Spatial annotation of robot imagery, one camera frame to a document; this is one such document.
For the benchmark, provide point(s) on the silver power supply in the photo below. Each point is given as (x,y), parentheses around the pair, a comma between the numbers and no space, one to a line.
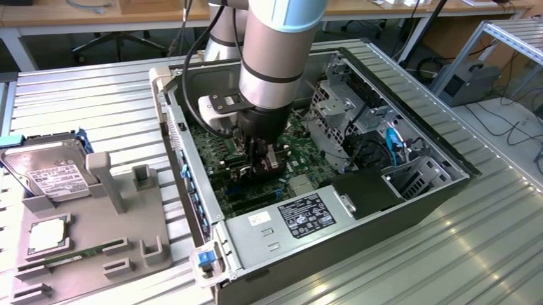
(263,238)

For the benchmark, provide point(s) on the CPU chip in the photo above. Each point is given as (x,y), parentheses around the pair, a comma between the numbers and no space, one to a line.
(47,235)

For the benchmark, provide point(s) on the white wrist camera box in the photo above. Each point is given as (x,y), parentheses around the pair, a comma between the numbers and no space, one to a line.
(213,112)

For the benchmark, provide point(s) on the green RAM stick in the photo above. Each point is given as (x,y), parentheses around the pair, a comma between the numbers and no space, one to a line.
(81,252)

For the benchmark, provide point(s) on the green Dell motherboard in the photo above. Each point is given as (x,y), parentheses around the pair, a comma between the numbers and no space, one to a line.
(306,152)

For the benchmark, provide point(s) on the perforated metal disk bay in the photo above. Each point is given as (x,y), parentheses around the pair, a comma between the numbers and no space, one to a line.
(420,179)

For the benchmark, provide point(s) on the grey parts rack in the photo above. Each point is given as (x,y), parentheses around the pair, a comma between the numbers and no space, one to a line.
(98,251)

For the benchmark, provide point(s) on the blue disk carrier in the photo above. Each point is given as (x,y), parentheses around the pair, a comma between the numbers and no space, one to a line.
(11,140)

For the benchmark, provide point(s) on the office chair base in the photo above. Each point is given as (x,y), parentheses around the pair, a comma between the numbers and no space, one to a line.
(119,41)

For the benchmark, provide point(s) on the silver chipset heatsink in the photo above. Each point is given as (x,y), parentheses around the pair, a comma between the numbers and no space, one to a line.
(301,185)

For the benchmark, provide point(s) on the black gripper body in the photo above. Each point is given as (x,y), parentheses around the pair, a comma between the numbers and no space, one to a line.
(263,124)

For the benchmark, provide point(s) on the open PC case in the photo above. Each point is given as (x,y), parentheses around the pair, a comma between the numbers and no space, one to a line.
(425,203)

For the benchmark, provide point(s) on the aluminium profile frame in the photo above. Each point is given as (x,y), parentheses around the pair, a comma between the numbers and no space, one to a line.
(513,35)

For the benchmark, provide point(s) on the grey floor machine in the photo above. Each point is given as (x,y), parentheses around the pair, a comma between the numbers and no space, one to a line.
(472,82)

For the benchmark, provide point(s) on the silver hard disk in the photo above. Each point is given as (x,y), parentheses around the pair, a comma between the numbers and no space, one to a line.
(47,168)

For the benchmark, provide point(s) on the black plastic cover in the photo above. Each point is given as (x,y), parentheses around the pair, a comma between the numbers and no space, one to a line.
(365,192)

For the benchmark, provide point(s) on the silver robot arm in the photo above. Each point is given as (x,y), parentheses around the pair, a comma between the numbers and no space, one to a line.
(275,47)

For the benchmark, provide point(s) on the metal socket cover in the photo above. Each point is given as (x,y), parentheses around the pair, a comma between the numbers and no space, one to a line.
(239,143)

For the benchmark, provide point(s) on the blue case latch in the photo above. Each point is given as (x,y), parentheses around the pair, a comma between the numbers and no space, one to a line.
(206,259)

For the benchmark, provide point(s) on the wooden desk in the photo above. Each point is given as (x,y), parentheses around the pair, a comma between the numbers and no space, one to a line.
(85,17)

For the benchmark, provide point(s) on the blue expansion slot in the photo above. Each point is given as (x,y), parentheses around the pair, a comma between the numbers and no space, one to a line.
(234,190)

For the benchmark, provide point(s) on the metal disk bay cage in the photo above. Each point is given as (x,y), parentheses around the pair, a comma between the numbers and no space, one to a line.
(335,105)

